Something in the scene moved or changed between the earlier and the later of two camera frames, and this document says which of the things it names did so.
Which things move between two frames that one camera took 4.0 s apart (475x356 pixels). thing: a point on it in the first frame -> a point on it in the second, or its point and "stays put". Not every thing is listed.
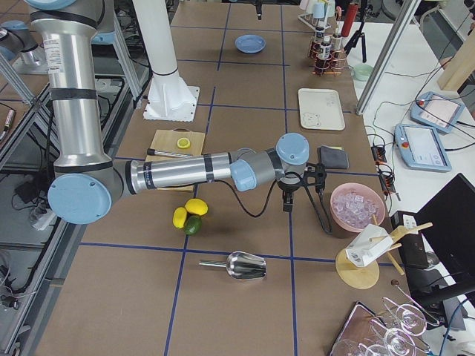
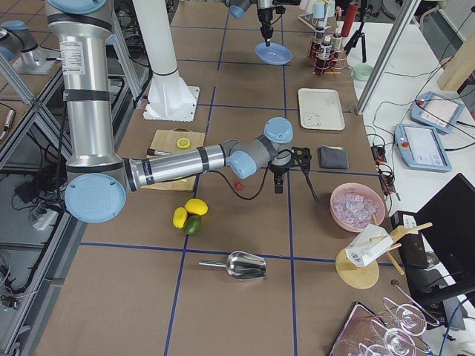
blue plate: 250,43 -> 274,54
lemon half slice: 183,143 stays put
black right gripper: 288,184 -> 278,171
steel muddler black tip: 151,151 stays put
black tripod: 367,10 stays put
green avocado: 192,225 stays put
